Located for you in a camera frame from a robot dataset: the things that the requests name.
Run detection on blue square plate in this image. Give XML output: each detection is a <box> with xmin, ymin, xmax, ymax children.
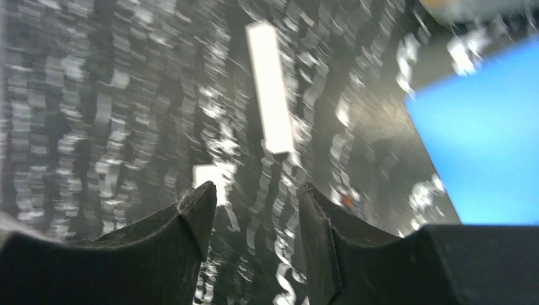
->
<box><xmin>405</xmin><ymin>38</ymin><xmax>538</xmax><ymax>225</ymax></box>

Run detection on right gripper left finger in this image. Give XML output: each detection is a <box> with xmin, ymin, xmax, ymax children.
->
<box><xmin>1</xmin><ymin>181</ymin><xmax>217</xmax><ymax>304</ymax></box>

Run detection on white remote control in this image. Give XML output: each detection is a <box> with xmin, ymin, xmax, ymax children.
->
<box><xmin>245</xmin><ymin>20</ymin><xmax>294</xmax><ymax>154</ymax></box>

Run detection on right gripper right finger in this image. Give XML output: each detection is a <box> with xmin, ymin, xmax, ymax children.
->
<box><xmin>299</xmin><ymin>184</ymin><xmax>538</xmax><ymax>304</ymax></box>

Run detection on small white battery cover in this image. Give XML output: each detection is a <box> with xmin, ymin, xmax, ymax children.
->
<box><xmin>192</xmin><ymin>165</ymin><xmax>229</xmax><ymax>206</ymax></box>

